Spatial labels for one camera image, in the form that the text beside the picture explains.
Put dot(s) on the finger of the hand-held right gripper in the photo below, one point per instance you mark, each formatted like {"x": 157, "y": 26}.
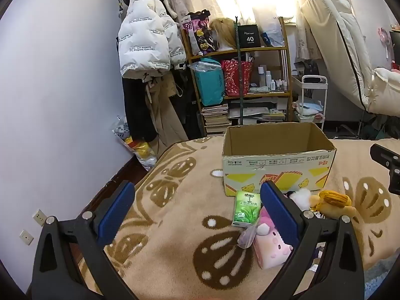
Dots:
{"x": 382, "y": 156}

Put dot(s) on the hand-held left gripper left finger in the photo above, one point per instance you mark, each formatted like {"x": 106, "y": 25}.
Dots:
{"x": 115, "y": 212}

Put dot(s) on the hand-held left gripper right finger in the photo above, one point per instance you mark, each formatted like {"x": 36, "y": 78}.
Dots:
{"x": 279, "y": 212}

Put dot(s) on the pink and white plush toy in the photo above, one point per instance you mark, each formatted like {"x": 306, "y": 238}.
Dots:
{"x": 265, "y": 215}

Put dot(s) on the white-haired plush doll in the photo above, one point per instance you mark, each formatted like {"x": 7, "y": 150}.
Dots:
{"x": 301, "y": 198}

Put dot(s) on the pink roll cake plush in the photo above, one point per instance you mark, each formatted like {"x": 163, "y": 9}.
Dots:
{"x": 268, "y": 256}

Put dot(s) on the cardboard box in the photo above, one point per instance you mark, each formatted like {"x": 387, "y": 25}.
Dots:
{"x": 281, "y": 162}

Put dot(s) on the yellow plush toy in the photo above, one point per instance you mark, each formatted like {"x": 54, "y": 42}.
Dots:
{"x": 332, "y": 204}

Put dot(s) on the green tissue pack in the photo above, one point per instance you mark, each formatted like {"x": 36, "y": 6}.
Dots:
{"x": 247, "y": 209}

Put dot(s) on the clear plastic bag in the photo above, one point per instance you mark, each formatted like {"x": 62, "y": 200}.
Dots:
{"x": 247, "y": 237}

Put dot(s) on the plastic bag with yellow items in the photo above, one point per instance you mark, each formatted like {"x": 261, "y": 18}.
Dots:
{"x": 137, "y": 147}

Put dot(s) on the beige brown printed blanket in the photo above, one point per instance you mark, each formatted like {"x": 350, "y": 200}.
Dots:
{"x": 187, "y": 225}

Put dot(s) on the folded cloths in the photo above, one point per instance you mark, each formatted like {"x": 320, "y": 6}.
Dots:
{"x": 307, "y": 106}

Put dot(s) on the white trolley cart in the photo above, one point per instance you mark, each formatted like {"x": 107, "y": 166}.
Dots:
{"x": 309, "y": 100}

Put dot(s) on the pile of papers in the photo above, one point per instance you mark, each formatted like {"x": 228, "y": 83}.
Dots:
{"x": 259, "y": 111}

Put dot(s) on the black hanging garment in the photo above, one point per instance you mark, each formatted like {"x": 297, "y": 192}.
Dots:
{"x": 137, "y": 106}

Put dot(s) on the black monitor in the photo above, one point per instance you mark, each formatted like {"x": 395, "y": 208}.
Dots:
{"x": 395, "y": 47}

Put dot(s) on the beige hanging garment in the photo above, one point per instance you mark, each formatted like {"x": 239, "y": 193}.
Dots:
{"x": 162, "y": 112}

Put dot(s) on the cream office chair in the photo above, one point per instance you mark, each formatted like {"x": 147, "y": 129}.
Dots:
{"x": 337, "y": 53}

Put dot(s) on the stack of books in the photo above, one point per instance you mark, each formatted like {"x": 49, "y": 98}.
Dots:
{"x": 215, "y": 117}

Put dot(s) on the pink fan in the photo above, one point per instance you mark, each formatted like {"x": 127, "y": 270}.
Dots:
{"x": 383, "y": 37}

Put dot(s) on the light blue bedsheet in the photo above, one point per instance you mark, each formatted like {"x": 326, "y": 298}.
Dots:
{"x": 379, "y": 281}

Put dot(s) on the dark hanging coat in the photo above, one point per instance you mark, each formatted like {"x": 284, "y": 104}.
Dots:
{"x": 187, "y": 106}

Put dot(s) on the group of cosmetic bottles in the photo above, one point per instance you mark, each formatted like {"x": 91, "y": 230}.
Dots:
{"x": 272, "y": 81}

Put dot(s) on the green pole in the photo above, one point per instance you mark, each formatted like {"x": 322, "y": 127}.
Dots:
{"x": 240, "y": 84}

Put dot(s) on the red patterned bag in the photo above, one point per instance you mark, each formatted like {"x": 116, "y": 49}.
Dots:
{"x": 236, "y": 78}

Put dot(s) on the teal bag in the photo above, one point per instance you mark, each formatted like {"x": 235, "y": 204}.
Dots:
{"x": 209, "y": 84}

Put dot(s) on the wooden shelf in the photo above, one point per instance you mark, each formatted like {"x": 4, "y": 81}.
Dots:
{"x": 259, "y": 49}

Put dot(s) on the clear plastic packet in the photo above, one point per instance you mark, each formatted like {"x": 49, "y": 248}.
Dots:
{"x": 204, "y": 65}

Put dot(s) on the white plastic bag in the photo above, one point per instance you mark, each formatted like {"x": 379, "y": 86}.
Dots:
{"x": 272, "y": 31}

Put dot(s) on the white puffer jacket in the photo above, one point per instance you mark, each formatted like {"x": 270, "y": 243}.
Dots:
{"x": 143, "y": 37}

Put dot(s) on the black box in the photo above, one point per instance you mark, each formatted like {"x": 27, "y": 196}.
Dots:
{"x": 250, "y": 36}

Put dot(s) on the blonde wig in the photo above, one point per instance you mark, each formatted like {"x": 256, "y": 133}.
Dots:
{"x": 223, "y": 32}

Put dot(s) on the black pink patterned bag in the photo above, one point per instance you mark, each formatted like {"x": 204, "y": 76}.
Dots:
{"x": 200, "y": 32}

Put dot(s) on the white wall socket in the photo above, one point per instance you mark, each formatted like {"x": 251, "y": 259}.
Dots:
{"x": 26, "y": 237}
{"x": 39, "y": 217}

